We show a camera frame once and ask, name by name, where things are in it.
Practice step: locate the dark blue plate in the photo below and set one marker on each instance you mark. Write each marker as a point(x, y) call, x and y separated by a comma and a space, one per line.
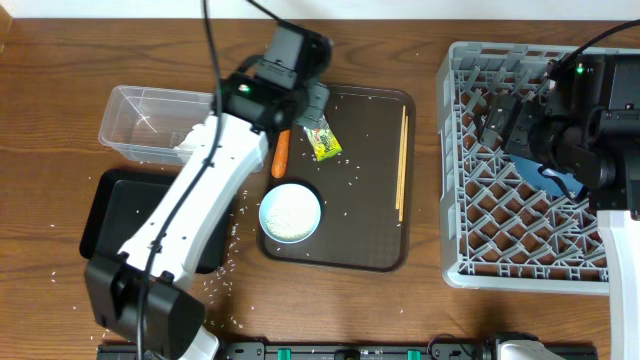
point(529, 171)

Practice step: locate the light blue rice bowl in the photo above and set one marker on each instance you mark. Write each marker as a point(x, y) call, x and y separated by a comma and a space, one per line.
point(289, 213)

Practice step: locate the orange carrot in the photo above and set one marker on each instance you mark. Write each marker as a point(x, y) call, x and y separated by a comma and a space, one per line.
point(281, 154)

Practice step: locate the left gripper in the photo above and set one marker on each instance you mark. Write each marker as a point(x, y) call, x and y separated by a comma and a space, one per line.
point(316, 109)

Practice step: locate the clear plastic bin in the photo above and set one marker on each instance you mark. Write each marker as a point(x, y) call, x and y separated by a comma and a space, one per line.
point(145, 123)

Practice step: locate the left wooden chopstick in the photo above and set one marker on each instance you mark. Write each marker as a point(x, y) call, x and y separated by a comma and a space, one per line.
point(400, 158)

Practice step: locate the right wooden chopstick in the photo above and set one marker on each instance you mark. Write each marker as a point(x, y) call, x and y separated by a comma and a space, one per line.
point(403, 170)

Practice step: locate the brown serving tray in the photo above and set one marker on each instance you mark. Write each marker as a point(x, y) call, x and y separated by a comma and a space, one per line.
point(359, 226)

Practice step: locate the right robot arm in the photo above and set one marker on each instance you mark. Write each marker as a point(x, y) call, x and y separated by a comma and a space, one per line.
point(588, 127)

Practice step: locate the black waste tray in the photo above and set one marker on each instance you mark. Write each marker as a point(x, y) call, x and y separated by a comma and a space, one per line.
point(123, 201)

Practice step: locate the wooden chopstick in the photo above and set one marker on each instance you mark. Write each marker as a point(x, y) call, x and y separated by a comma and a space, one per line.
point(403, 170)
point(400, 158)

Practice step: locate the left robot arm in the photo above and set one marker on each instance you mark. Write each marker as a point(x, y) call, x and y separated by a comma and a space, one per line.
point(141, 291)

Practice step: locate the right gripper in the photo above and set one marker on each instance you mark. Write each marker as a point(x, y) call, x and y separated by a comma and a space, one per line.
point(528, 114)

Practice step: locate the green yellow snack wrapper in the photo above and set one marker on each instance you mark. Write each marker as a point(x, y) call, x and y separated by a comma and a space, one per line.
point(324, 143)

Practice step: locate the grey dishwasher rack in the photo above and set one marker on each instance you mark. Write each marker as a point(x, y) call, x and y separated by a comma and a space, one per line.
point(497, 232)

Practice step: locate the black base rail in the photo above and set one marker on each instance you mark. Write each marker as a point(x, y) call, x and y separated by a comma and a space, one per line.
point(260, 351)

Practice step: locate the white napkin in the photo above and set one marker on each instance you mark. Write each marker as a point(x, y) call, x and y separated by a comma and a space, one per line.
point(190, 142)

